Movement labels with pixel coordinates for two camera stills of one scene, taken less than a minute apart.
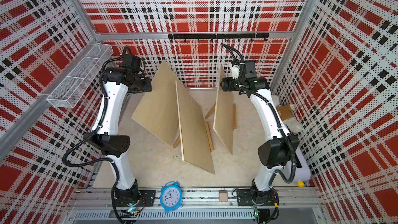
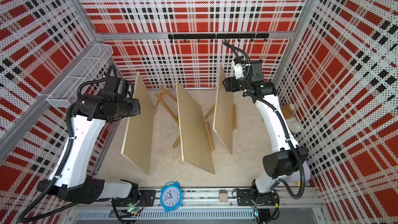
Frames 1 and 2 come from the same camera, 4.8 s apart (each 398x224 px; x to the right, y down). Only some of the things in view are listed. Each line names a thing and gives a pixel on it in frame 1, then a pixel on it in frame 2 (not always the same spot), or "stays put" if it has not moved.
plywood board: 194,142 stays put
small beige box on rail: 223,195 stays put
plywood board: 157,113 to 138,145
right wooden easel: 235,119 stays put
